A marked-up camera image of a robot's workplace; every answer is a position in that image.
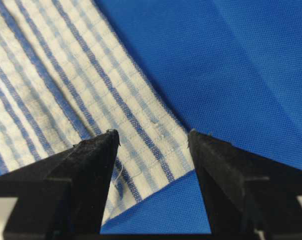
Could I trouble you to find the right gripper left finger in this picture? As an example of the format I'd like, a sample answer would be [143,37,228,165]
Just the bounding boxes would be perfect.
[0,129,119,240]

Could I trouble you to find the blue white striped towel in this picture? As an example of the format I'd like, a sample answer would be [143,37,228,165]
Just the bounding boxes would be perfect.
[0,0,194,223]

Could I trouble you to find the blue table cloth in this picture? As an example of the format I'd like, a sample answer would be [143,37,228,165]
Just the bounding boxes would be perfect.
[0,0,302,236]

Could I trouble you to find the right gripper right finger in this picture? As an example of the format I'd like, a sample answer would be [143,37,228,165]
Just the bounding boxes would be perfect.
[188,130,302,240]

